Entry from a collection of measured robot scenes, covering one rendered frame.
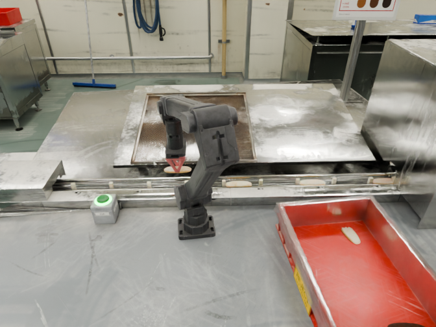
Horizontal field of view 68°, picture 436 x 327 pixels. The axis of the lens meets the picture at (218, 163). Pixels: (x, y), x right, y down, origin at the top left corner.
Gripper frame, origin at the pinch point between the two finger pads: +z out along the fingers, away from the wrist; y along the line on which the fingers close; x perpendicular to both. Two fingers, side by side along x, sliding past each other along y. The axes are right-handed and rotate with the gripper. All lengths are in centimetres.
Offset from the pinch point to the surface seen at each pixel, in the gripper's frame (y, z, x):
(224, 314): 50, 11, 15
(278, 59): -340, 61, 106
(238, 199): 9.0, 8.0, 21.7
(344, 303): 48, 11, 46
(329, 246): 29, 11, 49
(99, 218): 16.7, 8.9, -25.2
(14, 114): -203, 74, -182
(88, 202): 9.3, 7.9, -30.9
